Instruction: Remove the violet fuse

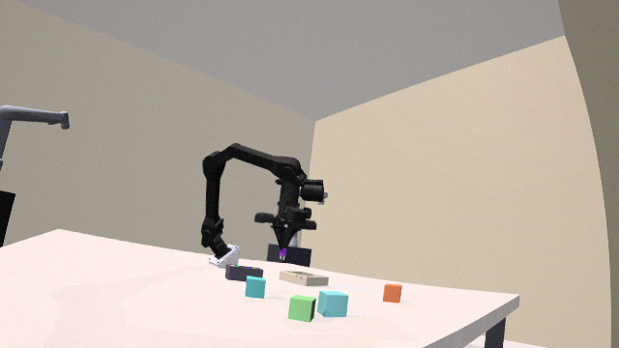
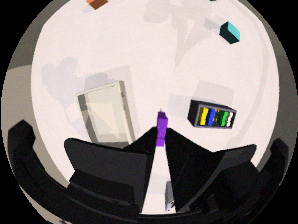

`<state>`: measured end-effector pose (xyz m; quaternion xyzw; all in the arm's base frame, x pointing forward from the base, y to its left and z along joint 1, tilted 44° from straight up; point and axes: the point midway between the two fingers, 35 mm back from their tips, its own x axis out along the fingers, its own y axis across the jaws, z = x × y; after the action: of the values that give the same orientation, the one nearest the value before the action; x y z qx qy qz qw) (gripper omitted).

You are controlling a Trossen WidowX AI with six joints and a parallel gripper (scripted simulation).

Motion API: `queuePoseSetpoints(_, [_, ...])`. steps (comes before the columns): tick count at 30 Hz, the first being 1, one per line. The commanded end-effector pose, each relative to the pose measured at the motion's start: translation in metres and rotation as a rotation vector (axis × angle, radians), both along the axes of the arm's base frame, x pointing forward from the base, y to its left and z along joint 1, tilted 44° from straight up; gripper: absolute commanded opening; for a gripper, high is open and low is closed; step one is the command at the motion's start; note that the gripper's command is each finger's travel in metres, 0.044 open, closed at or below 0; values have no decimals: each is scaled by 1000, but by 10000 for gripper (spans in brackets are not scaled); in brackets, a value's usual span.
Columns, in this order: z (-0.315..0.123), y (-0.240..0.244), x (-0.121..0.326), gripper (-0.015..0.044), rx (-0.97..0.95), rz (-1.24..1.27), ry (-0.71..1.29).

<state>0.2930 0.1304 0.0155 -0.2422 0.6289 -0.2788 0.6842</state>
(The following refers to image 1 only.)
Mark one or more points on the small orange block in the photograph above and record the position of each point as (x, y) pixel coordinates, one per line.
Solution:
(392, 293)

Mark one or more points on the light blue cube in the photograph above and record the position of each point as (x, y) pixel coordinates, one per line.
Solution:
(332, 304)

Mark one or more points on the teal cube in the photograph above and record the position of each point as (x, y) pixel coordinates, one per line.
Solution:
(255, 287)

